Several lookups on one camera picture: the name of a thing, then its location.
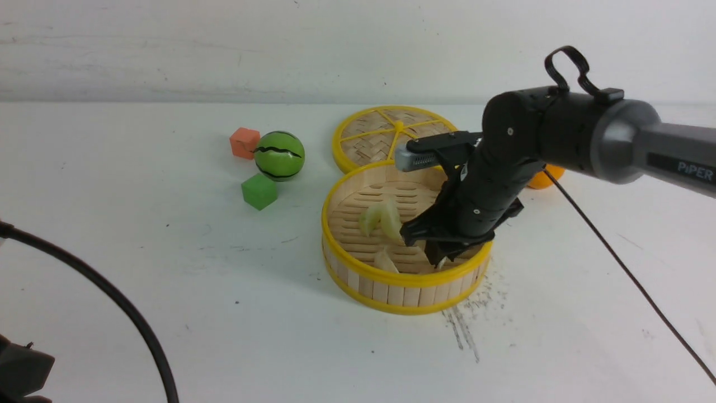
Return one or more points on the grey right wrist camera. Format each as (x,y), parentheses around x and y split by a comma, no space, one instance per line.
(447,150)

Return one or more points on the bamboo steamer tray yellow rim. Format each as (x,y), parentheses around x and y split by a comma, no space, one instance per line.
(418,289)

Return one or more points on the pale green dumpling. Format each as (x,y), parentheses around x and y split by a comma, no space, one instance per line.
(390,221)
(369,219)

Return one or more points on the orange yellow toy pear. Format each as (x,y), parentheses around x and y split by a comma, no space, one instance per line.
(543,179)

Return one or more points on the green striped watermelon ball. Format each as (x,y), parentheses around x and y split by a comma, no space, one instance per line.
(279,155)

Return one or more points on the green foam cube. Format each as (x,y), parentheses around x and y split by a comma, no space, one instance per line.
(259,191)

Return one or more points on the orange foam cube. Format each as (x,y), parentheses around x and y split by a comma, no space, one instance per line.
(243,142)

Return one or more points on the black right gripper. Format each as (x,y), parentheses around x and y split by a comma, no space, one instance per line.
(476,199)

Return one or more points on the woven bamboo steamer lid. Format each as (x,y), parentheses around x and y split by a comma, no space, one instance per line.
(372,135)

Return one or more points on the cream dumpling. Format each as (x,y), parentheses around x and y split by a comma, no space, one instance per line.
(382,261)

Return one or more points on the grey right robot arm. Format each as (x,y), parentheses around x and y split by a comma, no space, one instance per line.
(602,136)

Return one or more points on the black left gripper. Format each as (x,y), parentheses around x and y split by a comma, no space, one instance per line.
(24,371)

